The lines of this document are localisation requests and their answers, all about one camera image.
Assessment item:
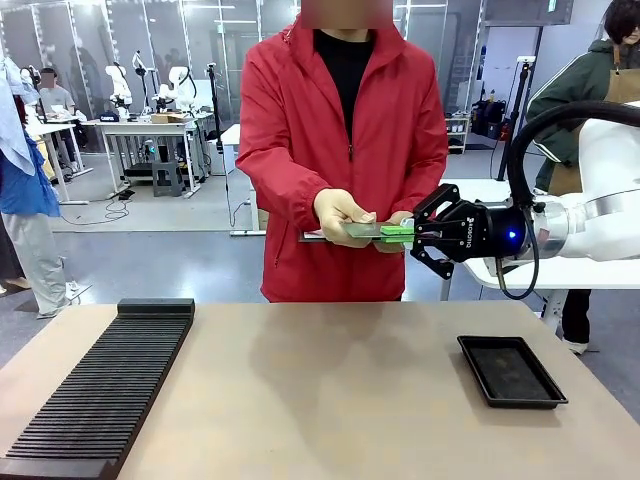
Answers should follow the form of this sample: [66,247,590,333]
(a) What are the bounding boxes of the white background desk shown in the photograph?
[23,113,95,207]

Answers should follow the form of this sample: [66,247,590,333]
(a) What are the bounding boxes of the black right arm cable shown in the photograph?
[497,99,640,301]

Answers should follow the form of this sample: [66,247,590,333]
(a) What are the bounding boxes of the grey step stool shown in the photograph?
[151,160,185,198]

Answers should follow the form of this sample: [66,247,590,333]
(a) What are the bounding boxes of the black plastic tray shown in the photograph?
[456,335,570,410]

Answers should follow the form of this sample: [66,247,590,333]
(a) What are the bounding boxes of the white background work table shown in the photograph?
[81,112,214,200]

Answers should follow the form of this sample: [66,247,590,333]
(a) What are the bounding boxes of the black tripod pole white top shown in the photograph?
[493,55,537,183]

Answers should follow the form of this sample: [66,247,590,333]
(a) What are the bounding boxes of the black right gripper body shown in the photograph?
[439,199,542,266]

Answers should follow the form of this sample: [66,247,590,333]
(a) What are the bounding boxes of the large white table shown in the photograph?
[439,178,640,334]

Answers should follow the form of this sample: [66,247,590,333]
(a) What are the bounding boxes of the seated background person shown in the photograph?
[37,66,77,123]

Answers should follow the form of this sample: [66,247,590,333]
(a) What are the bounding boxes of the black bags by wall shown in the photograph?
[471,98,512,139]

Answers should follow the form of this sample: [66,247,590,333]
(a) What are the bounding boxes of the red-sleeved right forearm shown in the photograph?
[235,144,344,227]

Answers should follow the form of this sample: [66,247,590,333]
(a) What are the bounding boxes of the person in red jacket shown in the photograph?
[234,0,450,304]

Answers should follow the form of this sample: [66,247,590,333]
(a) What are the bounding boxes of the red-sleeved left forearm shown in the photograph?
[394,144,450,221]

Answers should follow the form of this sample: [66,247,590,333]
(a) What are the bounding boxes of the person's gloved right hand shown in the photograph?
[313,188,377,248]

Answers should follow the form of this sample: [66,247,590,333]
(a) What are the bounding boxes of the person in blue jacket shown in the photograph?
[0,55,82,320]

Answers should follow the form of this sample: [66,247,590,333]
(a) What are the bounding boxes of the wooden shoe rack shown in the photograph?
[444,115,472,156]

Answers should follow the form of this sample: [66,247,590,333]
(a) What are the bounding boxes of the person in brown apron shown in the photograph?
[524,0,640,357]

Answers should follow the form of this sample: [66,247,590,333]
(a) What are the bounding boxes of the black slotted PCB rack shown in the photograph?
[0,298,196,480]

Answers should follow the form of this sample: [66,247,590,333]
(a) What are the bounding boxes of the green PCB board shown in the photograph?
[341,221,401,239]

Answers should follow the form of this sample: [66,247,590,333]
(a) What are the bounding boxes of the floor cables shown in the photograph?
[73,187,135,227]

